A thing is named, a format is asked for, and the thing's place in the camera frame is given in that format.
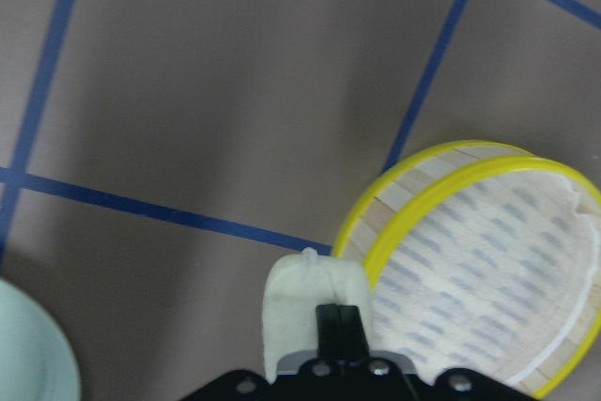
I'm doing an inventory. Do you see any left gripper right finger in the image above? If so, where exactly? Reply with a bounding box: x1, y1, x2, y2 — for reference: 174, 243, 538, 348
338, 305, 370, 363

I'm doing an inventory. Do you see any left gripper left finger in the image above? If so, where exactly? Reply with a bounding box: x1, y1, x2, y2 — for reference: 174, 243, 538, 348
316, 304, 339, 362

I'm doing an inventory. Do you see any white steamed bun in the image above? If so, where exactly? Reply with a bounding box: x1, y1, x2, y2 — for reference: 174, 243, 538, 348
262, 248, 375, 382

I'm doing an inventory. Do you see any lower yellow steamer layer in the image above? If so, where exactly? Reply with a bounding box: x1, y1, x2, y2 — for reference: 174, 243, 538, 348
332, 140, 600, 398

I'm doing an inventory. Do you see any light green plate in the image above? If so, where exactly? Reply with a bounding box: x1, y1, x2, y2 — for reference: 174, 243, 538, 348
1, 280, 82, 400

